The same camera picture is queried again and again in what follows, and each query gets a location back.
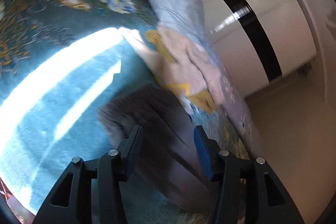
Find dark grey sweatpants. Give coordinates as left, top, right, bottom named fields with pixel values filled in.
left=98, top=83, right=217, bottom=214

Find beige fluffy sweater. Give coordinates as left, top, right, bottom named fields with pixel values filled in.
left=120, top=23, right=225, bottom=114

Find green hanging plant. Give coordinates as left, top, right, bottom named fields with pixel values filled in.
left=297, top=62, right=313, bottom=80

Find white black sliding wardrobe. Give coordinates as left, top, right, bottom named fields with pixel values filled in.
left=202, top=0, right=317, bottom=96

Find light blue floral duvet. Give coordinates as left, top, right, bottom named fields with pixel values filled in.
left=148, top=0, right=262, bottom=157

